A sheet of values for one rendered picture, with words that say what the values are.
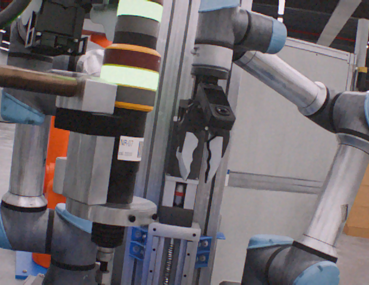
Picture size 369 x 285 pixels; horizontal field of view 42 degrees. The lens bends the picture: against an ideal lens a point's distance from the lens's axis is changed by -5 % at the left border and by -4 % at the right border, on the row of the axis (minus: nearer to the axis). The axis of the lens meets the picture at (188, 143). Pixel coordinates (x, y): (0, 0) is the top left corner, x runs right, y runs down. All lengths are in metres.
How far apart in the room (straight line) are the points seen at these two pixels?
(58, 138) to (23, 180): 3.38
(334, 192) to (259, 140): 1.27
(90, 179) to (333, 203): 0.89
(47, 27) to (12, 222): 0.69
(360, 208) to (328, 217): 7.48
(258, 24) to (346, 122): 0.37
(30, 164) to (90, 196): 0.86
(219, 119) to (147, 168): 0.57
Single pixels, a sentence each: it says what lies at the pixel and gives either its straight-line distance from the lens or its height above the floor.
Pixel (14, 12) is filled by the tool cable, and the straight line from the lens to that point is 0.31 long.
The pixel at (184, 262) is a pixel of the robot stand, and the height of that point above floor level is 1.16.
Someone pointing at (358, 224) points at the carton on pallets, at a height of 0.19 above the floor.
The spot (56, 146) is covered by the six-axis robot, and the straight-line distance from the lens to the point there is 4.60.
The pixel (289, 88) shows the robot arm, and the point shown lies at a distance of 1.21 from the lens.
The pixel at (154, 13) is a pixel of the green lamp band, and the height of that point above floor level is 1.61.
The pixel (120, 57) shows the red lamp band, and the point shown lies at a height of 1.57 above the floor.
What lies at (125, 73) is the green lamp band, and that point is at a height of 1.56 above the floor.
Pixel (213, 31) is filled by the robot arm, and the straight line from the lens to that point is 0.93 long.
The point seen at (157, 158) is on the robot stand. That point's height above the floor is 1.41.
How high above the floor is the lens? 1.53
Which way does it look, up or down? 3 degrees down
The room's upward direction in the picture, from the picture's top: 9 degrees clockwise
